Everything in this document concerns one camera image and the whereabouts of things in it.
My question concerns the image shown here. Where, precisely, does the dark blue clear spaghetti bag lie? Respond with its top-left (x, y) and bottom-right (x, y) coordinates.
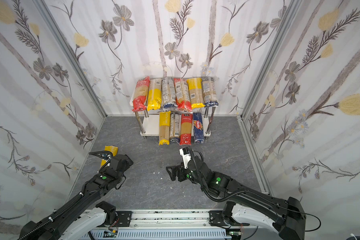
top-left (202, 77), bottom-right (219, 108)

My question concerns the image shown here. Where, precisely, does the white two-tier shelf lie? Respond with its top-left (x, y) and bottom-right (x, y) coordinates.
top-left (133, 107), bottom-right (217, 138)

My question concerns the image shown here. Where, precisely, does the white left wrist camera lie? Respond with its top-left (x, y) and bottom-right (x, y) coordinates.
top-left (100, 153), bottom-right (113, 160)

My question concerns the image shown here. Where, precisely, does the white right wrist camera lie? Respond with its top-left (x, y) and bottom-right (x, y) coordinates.
top-left (179, 147), bottom-right (193, 169)

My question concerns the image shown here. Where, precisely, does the red spaghetti bag with label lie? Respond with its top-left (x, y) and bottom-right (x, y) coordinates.
top-left (174, 78), bottom-right (192, 112)

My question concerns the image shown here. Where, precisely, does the clear spaghetti bag blue end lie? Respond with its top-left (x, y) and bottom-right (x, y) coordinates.
top-left (162, 77), bottom-right (178, 109)

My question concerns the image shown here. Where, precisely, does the yellow Pastatime spaghetti bag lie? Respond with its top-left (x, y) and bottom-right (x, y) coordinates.
top-left (159, 111), bottom-right (171, 145)

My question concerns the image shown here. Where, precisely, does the white slotted cable duct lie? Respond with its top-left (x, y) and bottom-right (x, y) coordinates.
top-left (80, 229), bottom-right (232, 240)

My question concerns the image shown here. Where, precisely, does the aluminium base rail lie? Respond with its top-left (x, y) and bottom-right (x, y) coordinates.
top-left (68, 209), bottom-right (274, 232)

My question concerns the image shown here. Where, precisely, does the dark blue Barilla pasta box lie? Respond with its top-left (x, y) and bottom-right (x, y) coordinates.
top-left (193, 113), bottom-right (205, 144)

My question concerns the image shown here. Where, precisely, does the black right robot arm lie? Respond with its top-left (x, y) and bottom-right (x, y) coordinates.
top-left (166, 147), bottom-right (309, 240)

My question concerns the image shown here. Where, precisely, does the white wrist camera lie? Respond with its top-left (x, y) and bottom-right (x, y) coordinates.
top-left (100, 153), bottom-right (113, 160)
top-left (179, 147), bottom-right (193, 169)

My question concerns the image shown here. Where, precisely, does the brown and yellow spaghetti pack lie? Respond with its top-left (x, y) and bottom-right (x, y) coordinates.
top-left (147, 79), bottom-right (162, 111)

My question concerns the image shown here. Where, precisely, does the yellow-end spaghetti bag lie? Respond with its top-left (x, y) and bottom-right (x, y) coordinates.
top-left (187, 78), bottom-right (205, 109)

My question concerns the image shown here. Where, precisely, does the red clear spaghetti bag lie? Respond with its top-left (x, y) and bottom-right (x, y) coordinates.
top-left (132, 76), bottom-right (150, 112)

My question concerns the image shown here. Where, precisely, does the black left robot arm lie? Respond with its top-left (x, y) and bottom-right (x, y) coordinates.
top-left (19, 151), bottom-right (134, 240)

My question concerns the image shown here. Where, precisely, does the yellow spaghetti bag far left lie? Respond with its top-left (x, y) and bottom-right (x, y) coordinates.
top-left (100, 145), bottom-right (119, 168)

